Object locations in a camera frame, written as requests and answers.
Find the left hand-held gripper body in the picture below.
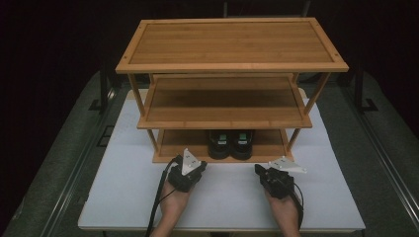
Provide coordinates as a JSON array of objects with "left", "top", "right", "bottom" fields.
[{"left": 167, "top": 147, "right": 203, "bottom": 194}]

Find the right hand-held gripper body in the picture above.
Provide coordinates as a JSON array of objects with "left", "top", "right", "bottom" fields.
[{"left": 262, "top": 155, "right": 308, "bottom": 201}]

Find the black green sandal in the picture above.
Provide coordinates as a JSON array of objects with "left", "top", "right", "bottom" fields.
[
  {"left": 231, "top": 129, "right": 255, "bottom": 162},
  {"left": 207, "top": 129, "right": 234, "bottom": 161}
]

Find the three-tier wooden shoe rack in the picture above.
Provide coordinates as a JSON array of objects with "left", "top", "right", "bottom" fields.
[{"left": 115, "top": 17, "right": 350, "bottom": 165}]

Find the person's left hand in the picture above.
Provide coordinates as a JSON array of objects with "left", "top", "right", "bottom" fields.
[{"left": 159, "top": 179, "right": 194, "bottom": 219}]

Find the person's right hand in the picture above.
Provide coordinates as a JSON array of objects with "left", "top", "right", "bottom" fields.
[{"left": 264, "top": 190, "right": 302, "bottom": 222}]

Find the black metal stand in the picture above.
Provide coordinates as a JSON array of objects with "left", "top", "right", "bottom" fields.
[
  {"left": 88, "top": 62, "right": 116, "bottom": 115},
  {"left": 353, "top": 63, "right": 380, "bottom": 114}
]

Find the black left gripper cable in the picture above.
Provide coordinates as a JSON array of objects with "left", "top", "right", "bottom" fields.
[{"left": 145, "top": 157, "right": 180, "bottom": 237}]

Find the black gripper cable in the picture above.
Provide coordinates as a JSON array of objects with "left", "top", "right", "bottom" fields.
[
  {"left": 145, "top": 157, "right": 180, "bottom": 237},
  {"left": 290, "top": 182, "right": 304, "bottom": 230}
]

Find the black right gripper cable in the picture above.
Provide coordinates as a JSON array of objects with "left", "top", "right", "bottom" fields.
[{"left": 290, "top": 182, "right": 304, "bottom": 230}]

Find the black flat bracket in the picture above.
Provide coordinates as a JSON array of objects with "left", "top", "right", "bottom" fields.
[{"left": 96, "top": 123, "right": 116, "bottom": 148}]

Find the metal rail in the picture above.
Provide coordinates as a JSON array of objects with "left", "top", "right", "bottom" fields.
[
  {"left": 340, "top": 85, "right": 419, "bottom": 218},
  {"left": 39, "top": 85, "right": 131, "bottom": 237}
]

